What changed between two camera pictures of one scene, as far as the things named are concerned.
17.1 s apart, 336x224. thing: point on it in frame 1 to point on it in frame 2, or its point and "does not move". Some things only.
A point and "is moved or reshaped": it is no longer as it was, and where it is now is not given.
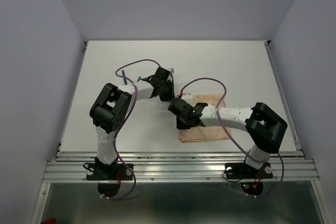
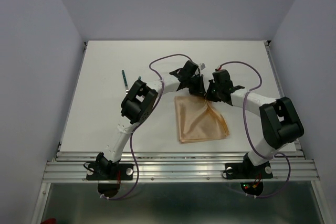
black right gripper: (180, 125) to (207, 95)
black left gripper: (171, 96) to (199, 91)
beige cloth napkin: (199, 133) is moved or reshaped
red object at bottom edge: (50, 221) does not move
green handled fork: (124, 78) does not move
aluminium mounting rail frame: (289, 166) does not move
